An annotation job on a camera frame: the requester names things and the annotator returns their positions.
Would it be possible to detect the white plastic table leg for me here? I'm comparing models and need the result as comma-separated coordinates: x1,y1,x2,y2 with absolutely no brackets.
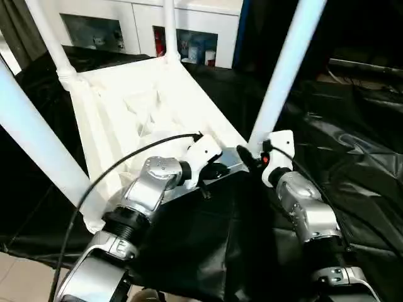
0,56,106,221
162,0,183,64
247,0,328,152
24,0,77,86

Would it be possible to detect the white plastic table top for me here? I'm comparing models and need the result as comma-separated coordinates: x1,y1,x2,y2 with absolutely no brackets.
56,58,253,234

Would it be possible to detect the black mat cloth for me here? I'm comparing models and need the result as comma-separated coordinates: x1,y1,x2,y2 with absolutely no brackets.
0,45,403,302

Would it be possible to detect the long black rod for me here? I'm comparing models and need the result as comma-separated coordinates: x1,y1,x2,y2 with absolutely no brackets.
329,58,403,72

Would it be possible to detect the dark tall cabinet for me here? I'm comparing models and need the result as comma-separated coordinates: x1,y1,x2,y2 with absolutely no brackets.
234,0,403,73

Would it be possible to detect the white display cabinet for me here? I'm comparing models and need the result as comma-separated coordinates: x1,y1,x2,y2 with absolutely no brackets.
31,0,245,69

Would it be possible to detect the grey curtain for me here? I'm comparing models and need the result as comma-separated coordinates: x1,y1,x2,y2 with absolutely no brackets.
0,0,48,67

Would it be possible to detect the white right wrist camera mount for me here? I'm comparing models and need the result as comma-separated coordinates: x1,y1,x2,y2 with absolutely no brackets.
260,129,296,187

